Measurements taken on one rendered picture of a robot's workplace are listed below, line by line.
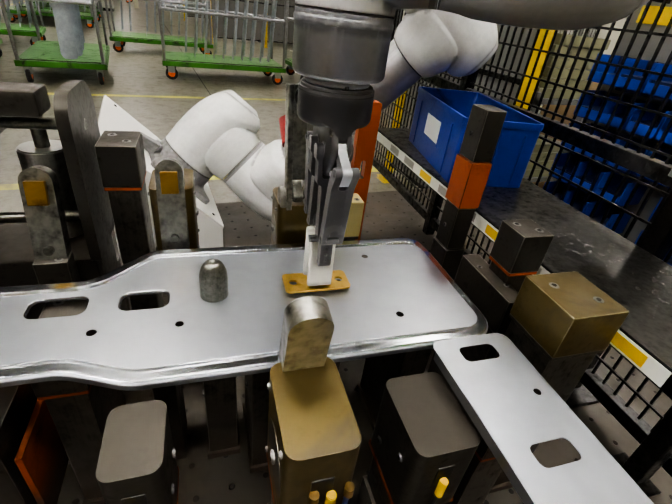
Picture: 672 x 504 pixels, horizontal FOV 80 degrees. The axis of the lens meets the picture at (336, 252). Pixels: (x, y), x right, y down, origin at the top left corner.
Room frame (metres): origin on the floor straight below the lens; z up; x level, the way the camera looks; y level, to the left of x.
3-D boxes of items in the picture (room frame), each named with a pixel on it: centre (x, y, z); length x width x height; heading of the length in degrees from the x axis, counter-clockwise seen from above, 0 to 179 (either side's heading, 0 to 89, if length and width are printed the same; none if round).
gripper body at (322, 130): (0.42, 0.02, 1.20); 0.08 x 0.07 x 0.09; 20
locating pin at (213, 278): (0.38, 0.14, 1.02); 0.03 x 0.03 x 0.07
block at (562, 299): (0.39, -0.28, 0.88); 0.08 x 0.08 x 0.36; 20
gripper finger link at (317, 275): (0.41, 0.02, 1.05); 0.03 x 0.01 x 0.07; 110
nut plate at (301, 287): (0.42, 0.02, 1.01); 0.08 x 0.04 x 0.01; 110
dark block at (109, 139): (0.54, 0.32, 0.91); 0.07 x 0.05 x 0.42; 20
